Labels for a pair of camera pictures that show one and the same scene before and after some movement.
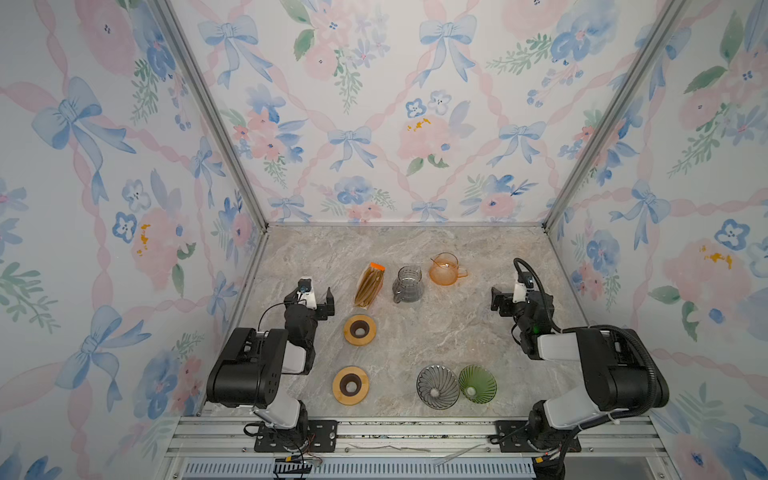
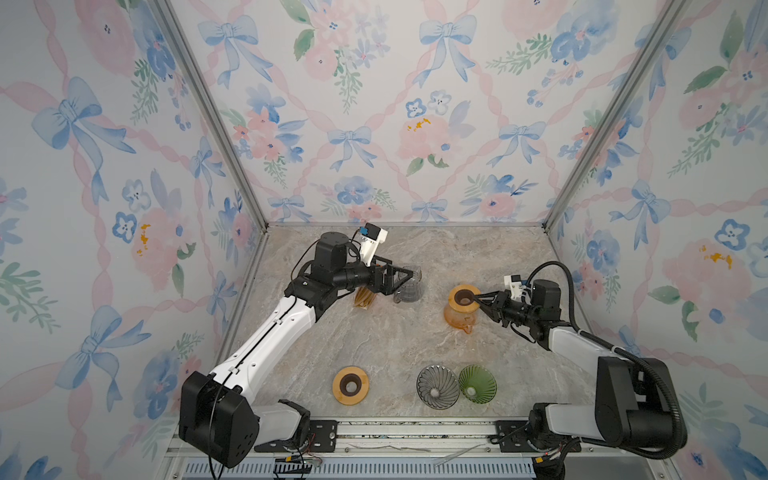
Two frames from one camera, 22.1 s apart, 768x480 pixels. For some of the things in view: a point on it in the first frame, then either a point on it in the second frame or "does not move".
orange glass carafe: (444, 270) → (458, 320)
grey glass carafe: (408, 287) does not move
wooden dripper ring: (360, 330) → (463, 308)
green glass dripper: (478, 384) does not move
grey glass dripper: (438, 387) does not move
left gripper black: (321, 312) → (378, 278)
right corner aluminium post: (664, 28) does not move
